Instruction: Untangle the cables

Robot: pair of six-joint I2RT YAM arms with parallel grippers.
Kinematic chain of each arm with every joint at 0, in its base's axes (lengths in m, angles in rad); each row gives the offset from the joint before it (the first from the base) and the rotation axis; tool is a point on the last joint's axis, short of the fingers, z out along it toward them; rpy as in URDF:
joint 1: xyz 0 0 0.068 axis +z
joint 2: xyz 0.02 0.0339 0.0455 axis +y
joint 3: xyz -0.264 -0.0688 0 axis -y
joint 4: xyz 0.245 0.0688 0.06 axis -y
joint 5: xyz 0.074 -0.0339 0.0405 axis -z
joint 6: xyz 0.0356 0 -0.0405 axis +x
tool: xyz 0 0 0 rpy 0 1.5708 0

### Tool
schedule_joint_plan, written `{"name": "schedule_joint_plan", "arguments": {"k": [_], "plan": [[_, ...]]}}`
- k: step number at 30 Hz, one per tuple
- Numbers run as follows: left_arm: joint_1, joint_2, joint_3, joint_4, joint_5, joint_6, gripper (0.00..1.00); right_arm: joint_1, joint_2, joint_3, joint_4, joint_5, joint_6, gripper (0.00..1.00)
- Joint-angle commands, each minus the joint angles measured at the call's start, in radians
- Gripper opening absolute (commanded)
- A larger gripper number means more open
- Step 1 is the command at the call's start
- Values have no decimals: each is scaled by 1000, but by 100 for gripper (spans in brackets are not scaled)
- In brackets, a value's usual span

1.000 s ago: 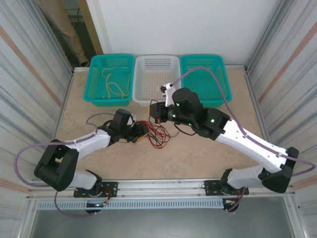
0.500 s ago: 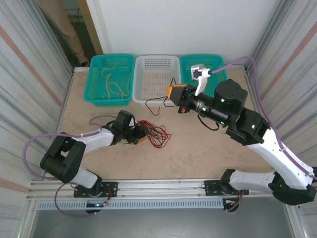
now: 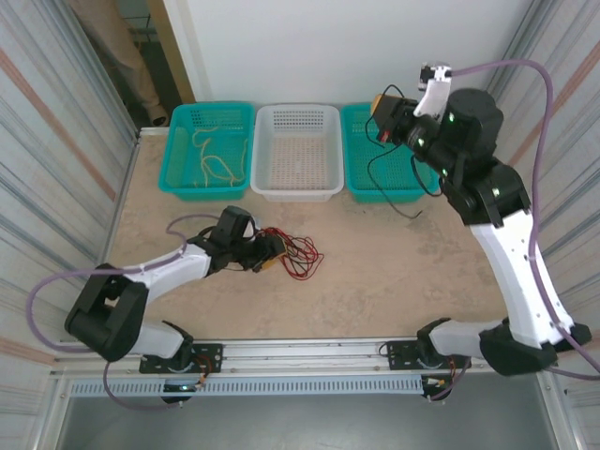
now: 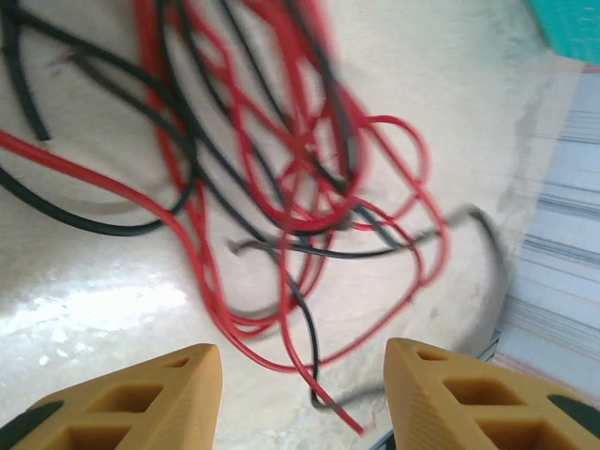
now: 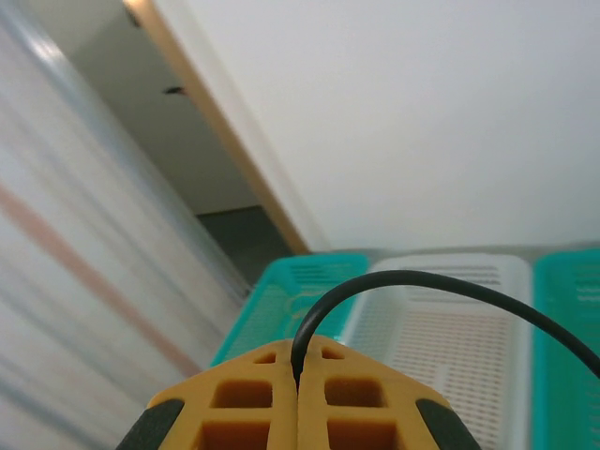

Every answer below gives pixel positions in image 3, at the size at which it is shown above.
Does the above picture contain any grey slotted cable duct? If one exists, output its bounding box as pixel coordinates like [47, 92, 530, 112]
[69, 377, 426, 398]

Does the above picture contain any yellow cable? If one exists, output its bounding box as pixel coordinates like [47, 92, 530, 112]
[190, 124, 249, 188]

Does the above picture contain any teal plastic basket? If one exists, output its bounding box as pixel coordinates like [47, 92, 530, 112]
[157, 101, 256, 203]
[339, 102, 441, 205]

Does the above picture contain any person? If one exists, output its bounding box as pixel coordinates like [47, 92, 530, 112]
[69, 0, 169, 128]

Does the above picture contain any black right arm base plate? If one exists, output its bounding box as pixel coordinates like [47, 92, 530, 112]
[384, 340, 473, 371]

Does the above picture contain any wooden door frame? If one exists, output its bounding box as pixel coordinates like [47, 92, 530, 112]
[145, 0, 197, 105]

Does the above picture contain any white plastic basket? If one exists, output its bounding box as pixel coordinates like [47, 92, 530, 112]
[249, 103, 345, 203]

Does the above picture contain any black cable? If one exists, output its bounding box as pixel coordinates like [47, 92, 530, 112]
[364, 83, 428, 220]

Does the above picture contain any aluminium mounting rail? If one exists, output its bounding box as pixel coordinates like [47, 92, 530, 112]
[49, 337, 562, 379]

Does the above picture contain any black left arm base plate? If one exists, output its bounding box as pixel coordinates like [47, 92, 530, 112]
[139, 343, 223, 375]

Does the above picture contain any red cable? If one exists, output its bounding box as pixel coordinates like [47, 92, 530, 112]
[262, 227, 325, 281]

